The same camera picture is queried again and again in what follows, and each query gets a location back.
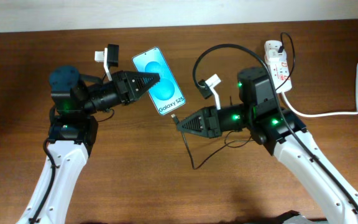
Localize blue screen smartphone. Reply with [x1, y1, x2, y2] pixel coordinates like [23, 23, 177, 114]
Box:
[132, 47, 186, 115]

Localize thin black charging cable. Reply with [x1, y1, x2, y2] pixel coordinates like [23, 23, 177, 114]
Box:
[170, 32, 296, 170]

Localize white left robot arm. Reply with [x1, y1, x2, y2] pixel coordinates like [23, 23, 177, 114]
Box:
[19, 65, 160, 223]

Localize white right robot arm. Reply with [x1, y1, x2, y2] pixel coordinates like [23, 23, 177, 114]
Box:
[172, 67, 358, 223]

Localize white USB charger adapter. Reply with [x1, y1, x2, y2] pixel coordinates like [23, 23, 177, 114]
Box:
[264, 40, 287, 65]

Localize white power strip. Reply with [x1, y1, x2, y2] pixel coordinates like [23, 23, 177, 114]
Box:
[267, 61, 292, 94]

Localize thick white power cord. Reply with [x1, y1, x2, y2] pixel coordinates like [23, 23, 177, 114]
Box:
[280, 55, 358, 118]

